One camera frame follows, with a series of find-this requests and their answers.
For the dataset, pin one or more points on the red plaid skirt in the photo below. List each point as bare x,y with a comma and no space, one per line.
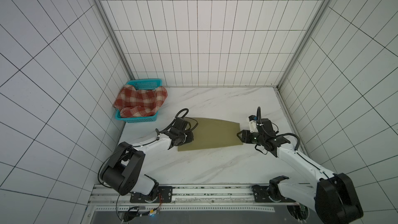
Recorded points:
132,103

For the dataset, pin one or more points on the aluminium corner post left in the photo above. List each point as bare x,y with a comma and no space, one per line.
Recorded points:
113,38

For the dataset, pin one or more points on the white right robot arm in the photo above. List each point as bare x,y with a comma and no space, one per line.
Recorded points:
332,196

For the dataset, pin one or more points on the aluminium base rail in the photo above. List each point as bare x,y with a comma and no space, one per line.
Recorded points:
191,197

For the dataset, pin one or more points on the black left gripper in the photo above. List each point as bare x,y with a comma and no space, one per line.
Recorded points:
185,135

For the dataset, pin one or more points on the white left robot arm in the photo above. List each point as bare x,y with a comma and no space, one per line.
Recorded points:
122,171

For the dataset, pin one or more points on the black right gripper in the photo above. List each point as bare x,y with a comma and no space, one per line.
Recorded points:
249,136

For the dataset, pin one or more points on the electronics board with wires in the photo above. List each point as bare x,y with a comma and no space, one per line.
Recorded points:
134,212

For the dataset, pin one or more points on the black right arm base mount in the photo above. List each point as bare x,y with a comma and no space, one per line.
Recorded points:
271,192

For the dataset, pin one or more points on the teal plastic basket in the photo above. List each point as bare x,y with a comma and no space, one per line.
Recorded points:
141,84

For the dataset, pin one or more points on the olive green skirt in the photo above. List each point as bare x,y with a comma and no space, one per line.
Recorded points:
213,133

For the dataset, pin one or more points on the aluminium corner post right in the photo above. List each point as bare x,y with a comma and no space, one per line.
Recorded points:
304,40

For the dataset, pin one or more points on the aluminium corner post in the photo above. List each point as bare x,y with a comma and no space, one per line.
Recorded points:
304,40
113,38

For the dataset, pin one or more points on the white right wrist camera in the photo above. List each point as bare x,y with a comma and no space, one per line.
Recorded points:
252,120

